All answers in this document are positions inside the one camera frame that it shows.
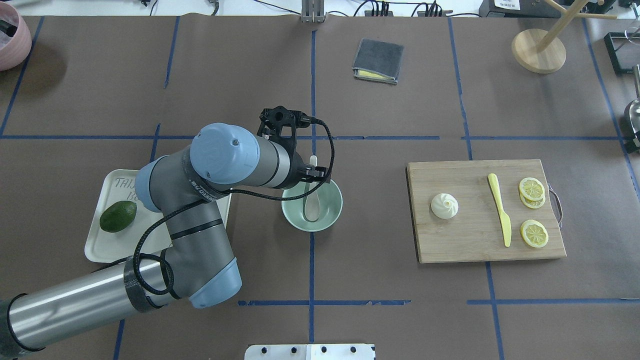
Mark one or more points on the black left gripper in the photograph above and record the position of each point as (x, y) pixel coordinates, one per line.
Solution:
(296, 167)

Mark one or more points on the white ceramic spoon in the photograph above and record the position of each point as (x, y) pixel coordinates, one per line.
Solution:
(311, 207)

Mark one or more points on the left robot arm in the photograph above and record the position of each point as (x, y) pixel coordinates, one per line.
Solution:
(184, 255)

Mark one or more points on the green ceramic bowl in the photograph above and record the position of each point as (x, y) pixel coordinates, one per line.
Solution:
(330, 205)

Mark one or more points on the pink bowl with ice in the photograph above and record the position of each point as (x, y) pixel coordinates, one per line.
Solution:
(14, 49)

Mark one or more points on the grey folded cloth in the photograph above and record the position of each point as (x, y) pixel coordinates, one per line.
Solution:
(378, 61)

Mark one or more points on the yellow plastic knife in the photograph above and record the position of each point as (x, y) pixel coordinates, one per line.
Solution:
(505, 221)

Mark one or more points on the wooden cutting board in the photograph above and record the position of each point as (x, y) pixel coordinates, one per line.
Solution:
(475, 233)

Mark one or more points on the lemon slice stacked top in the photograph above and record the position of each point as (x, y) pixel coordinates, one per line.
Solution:
(531, 189)

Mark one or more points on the green avocado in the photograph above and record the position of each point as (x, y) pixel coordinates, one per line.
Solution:
(118, 216)

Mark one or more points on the white bear tray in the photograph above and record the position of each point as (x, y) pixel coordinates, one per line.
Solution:
(103, 247)

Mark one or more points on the lemon slice near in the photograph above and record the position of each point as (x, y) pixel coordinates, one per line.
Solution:
(534, 233)

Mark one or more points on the wooden mug tree stand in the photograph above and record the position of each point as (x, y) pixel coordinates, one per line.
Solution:
(540, 51)

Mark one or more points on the metal scoop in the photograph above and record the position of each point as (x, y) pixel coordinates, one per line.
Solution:
(632, 116)

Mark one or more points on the black glass rack tray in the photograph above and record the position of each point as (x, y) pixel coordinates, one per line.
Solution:
(624, 54)

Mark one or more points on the aluminium frame post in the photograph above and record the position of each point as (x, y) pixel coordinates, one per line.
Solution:
(313, 11)

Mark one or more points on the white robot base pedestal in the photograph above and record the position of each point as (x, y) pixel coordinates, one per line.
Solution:
(322, 351)

